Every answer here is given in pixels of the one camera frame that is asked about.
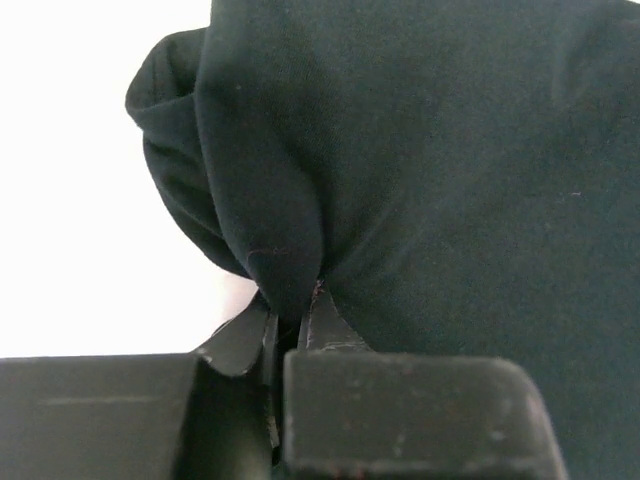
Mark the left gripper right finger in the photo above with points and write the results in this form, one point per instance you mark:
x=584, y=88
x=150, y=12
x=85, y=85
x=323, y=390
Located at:
x=352, y=413

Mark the black t shirt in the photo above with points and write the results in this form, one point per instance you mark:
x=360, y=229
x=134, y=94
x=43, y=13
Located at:
x=463, y=177

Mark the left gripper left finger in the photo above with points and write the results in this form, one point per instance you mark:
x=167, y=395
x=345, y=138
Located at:
x=198, y=415

